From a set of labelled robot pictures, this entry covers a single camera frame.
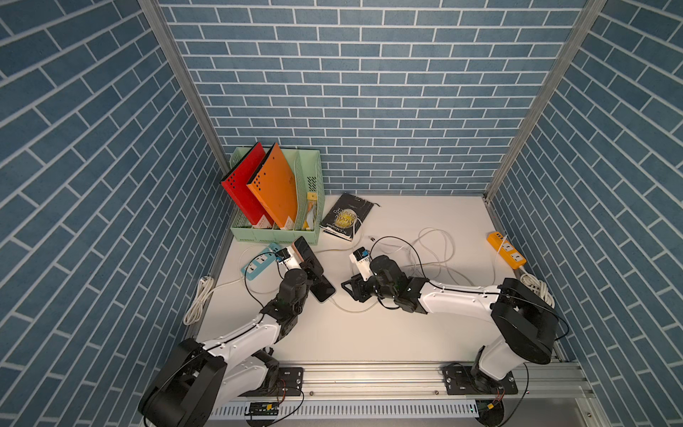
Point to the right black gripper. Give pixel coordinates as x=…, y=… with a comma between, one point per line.
x=357, y=286

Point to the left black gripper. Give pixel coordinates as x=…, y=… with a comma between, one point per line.
x=306, y=270

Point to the black smartphone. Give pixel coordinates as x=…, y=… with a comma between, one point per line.
x=323, y=291

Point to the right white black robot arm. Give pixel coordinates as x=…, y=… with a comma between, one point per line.
x=527, y=324

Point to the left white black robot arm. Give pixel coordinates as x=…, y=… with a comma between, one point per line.
x=198, y=375

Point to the blue power strip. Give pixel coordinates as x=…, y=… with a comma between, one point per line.
x=266, y=257

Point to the black book gold emblem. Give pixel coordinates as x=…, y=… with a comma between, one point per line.
x=346, y=216

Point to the orange folder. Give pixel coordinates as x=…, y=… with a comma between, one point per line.
x=273, y=184

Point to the mint green file organizer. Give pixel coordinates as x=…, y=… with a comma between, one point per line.
x=306, y=168

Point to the red folder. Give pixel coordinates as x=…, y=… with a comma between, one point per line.
x=235, y=183

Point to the orange power strip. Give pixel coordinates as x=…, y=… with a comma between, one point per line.
x=506, y=250

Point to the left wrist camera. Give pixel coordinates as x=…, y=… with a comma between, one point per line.
x=288, y=257

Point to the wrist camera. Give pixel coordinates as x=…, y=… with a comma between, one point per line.
x=288, y=257
x=361, y=259

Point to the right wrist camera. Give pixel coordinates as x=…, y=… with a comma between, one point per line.
x=361, y=259

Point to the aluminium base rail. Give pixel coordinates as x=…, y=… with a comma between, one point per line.
x=429, y=381

